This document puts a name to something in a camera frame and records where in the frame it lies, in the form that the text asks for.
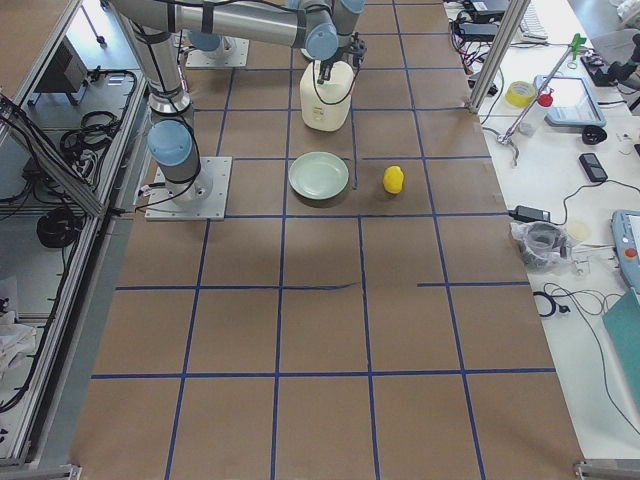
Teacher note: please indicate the white rice cooker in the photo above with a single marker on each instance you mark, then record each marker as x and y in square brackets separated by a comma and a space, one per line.
[325, 105]

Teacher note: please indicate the black power adapter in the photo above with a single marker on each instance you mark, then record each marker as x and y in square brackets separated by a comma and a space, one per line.
[527, 214]

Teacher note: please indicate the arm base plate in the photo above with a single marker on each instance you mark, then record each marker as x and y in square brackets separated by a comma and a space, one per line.
[205, 199]
[216, 52]

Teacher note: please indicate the aluminium frame post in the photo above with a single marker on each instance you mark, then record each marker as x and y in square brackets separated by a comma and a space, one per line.
[508, 27]

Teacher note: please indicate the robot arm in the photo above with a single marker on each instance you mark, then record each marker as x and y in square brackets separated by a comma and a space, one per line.
[324, 29]
[149, 27]

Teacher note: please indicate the green plate near arm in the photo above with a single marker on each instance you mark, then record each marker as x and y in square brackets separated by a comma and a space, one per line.
[318, 175]

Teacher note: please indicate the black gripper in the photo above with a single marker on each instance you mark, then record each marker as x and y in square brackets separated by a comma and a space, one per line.
[325, 68]

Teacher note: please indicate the yellow tape roll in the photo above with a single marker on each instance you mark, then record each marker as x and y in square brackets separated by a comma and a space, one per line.
[520, 94]

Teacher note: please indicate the yellow toy potato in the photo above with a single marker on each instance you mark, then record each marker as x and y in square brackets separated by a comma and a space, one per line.
[393, 180]

